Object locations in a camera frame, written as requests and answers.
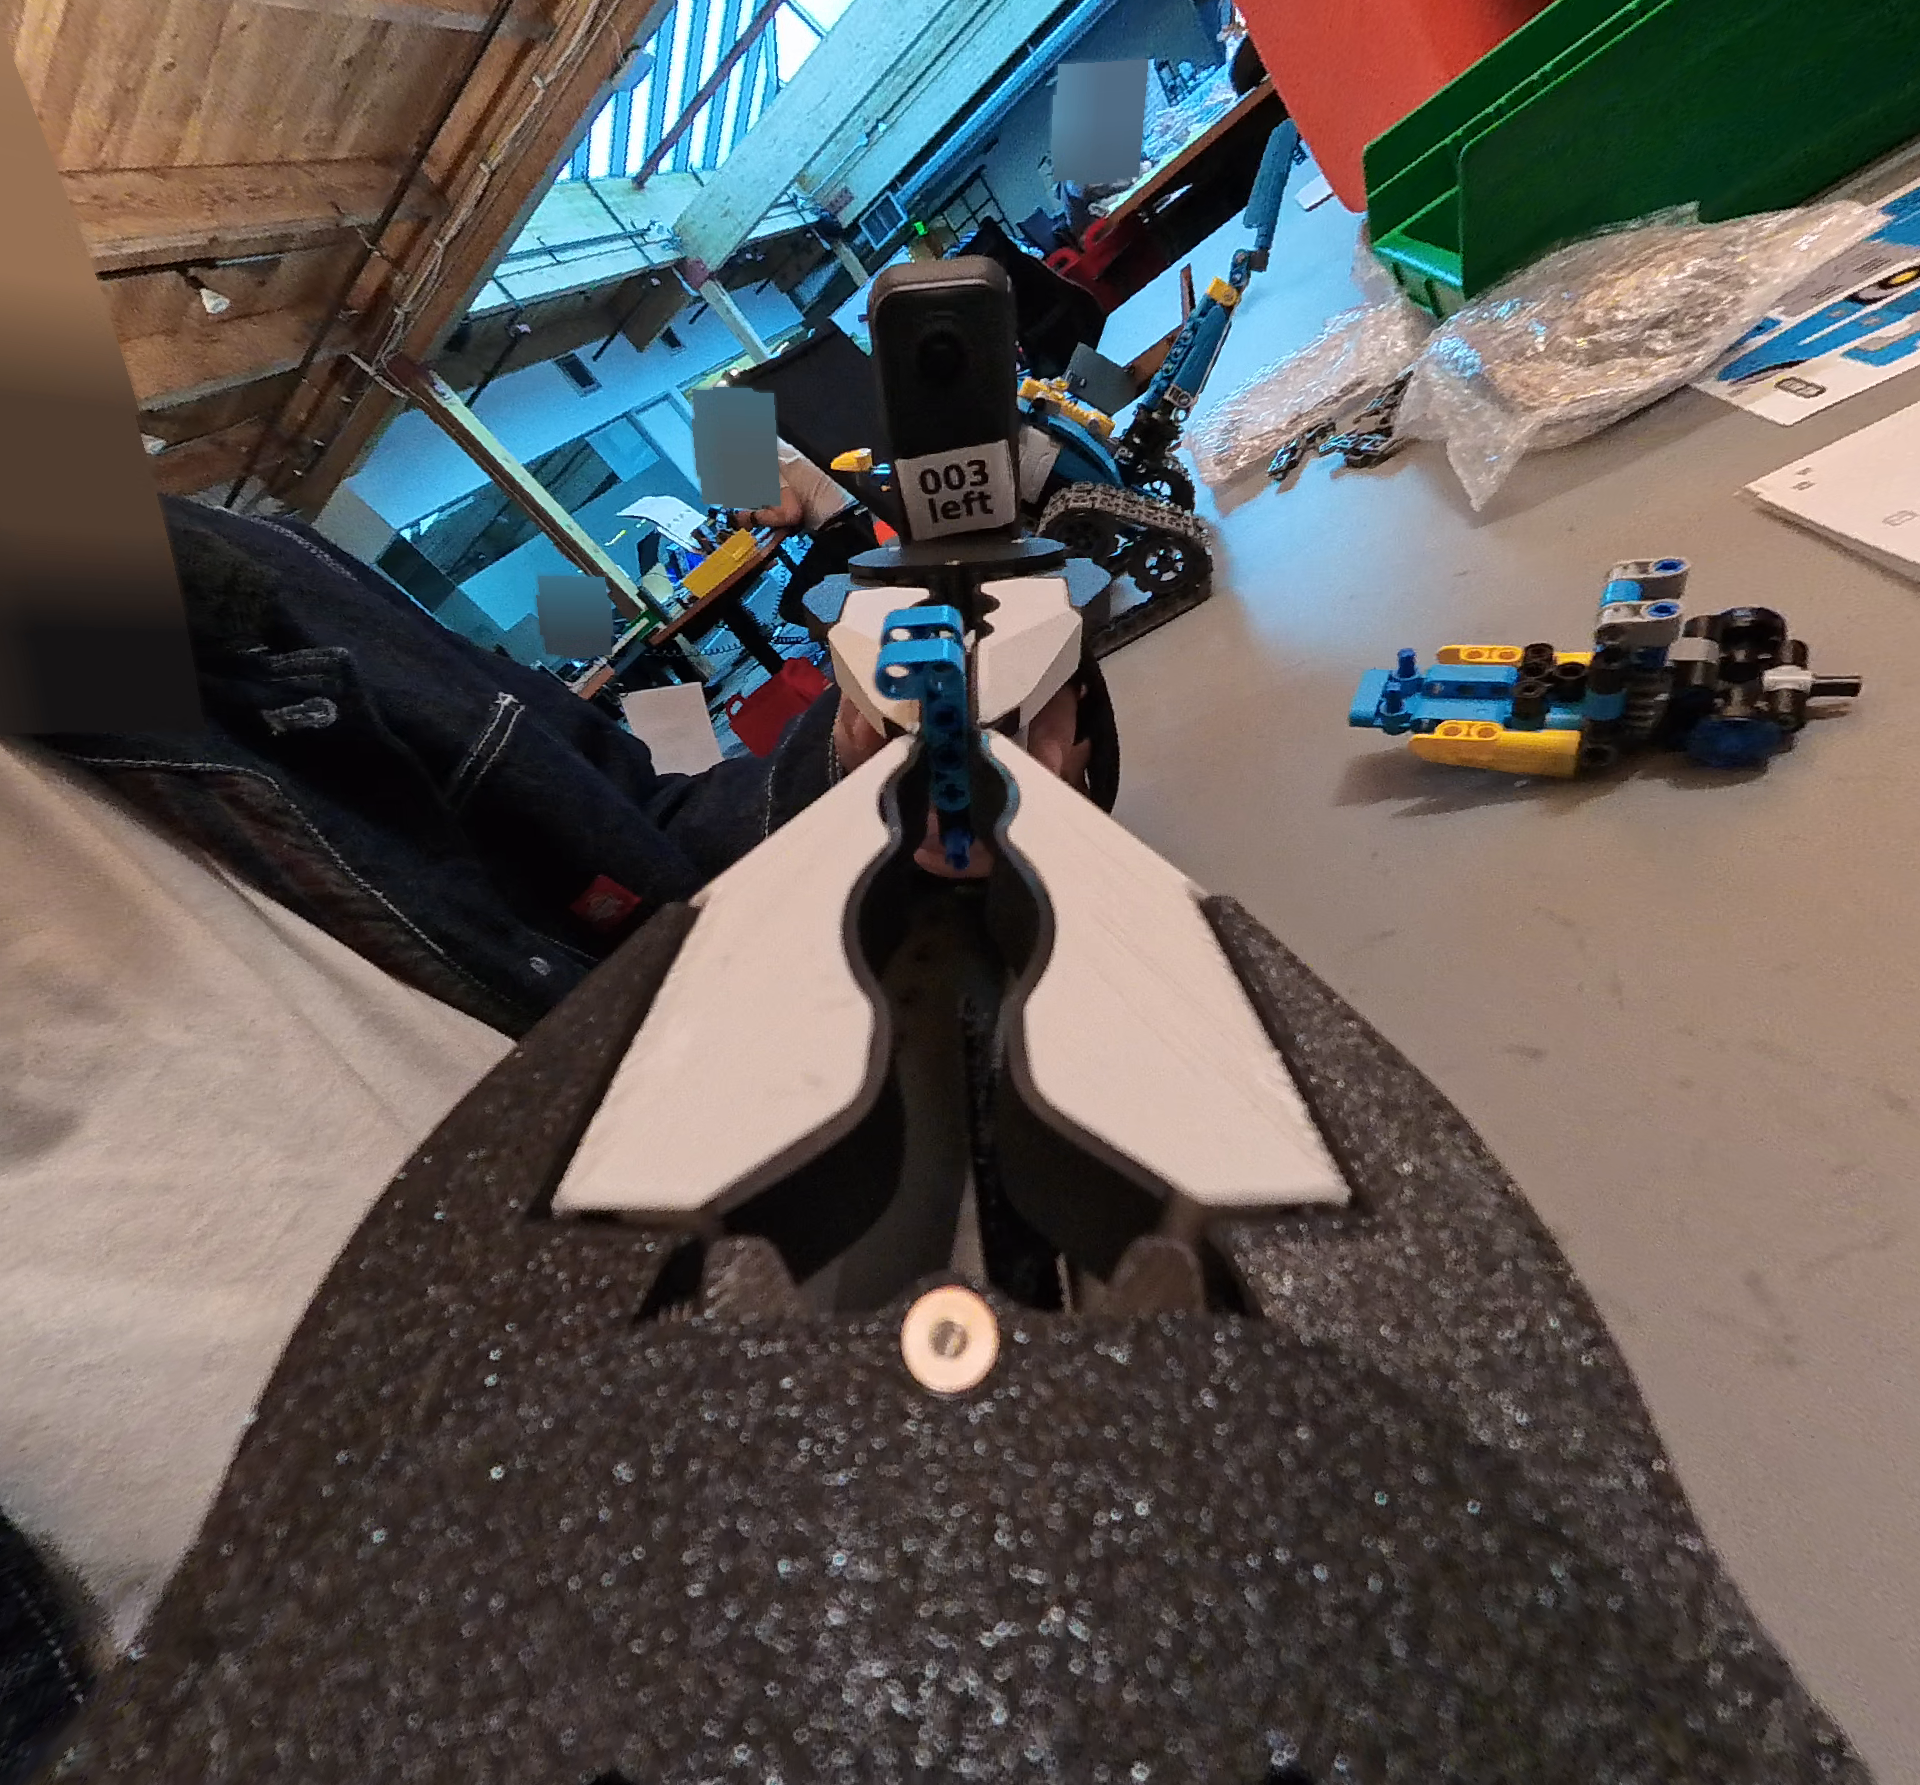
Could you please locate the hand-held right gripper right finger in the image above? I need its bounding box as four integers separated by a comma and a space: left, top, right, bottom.
959, 736, 1353, 1321

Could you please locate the white paper booklet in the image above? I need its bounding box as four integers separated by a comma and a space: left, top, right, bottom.
1747, 405, 1920, 584

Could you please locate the blue sticker sheet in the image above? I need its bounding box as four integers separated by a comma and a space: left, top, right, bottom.
1685, 187, 1920, 428

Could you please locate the blue yellow toy vehicle assembly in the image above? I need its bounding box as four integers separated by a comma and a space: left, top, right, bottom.
1345, 555, 1864, 779

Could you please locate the grey desk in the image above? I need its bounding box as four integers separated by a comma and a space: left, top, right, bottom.
1102, 134, 1920, 1785

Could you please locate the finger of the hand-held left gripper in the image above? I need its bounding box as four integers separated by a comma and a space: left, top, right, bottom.
829, 589, 924, 741
974, 583, 1085, 739

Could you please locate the clear plastic bag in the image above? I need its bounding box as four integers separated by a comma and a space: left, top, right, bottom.
1411, 203, 1875, 512
1191, 299, 1427, 489

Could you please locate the person's left forearm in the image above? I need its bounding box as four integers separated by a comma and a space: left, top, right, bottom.
156, 494, 858, 1038

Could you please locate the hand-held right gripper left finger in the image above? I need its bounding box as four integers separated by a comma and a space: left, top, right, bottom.
552, 736, 920, 1284

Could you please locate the blue L-shaped brick beam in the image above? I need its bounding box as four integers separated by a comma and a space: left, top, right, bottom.
876, 605, 976, 850

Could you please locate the green storage bin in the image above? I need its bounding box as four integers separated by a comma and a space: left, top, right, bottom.
1362, 0, 1920, 316

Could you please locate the toy tracked excavator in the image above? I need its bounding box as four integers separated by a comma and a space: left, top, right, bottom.
830, 119, 1298, 661

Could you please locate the person's left hand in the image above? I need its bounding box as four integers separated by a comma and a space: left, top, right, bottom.
1034, 674, 1109, 809

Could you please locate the white shirt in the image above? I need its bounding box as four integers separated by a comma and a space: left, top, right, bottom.
0, 742, 519, 1636

